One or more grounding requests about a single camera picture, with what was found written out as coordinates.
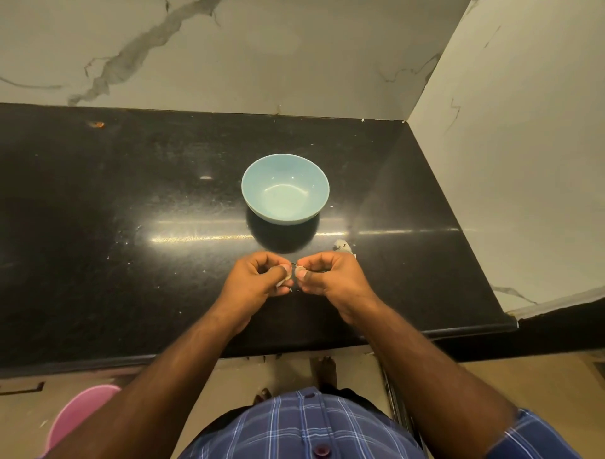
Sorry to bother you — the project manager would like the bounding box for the person's left hand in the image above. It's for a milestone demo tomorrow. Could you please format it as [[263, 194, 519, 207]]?
[[216, 250, 294, 328]]

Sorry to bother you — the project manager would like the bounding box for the person's right hand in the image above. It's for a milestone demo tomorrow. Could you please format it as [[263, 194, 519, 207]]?
[[295, 250, 379, 323]]

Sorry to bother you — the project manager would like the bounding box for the white garlic bulb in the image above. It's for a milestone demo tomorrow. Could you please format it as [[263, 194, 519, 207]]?
[[284, 263, 306, 291]]

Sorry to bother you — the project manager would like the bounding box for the light blue bowl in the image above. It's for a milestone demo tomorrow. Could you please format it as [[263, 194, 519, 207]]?
[[241, 153, 331, 226]]

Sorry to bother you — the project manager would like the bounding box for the person's right forearm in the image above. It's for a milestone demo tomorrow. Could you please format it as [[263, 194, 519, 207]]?
[[350, 298, 521, 459]]

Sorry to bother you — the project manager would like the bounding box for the person's left forearm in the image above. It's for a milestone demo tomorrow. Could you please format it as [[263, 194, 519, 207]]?
[[47, 307, 247, 459]]

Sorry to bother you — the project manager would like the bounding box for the black cabinet trim strip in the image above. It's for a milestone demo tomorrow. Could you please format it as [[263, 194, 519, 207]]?
[[380, 364, 417, 441]]

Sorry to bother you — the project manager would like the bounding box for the blue plaid shirt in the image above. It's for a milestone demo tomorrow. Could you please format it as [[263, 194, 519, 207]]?
[[180, 386, 582, 459]]

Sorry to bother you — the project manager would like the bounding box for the pink plastic bucket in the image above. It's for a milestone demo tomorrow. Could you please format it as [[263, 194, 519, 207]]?
[[42, 383, 122, 457]]

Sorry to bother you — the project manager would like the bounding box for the black drawer handle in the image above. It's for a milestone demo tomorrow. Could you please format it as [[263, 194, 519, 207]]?
[[0, 381, 45, 395]]

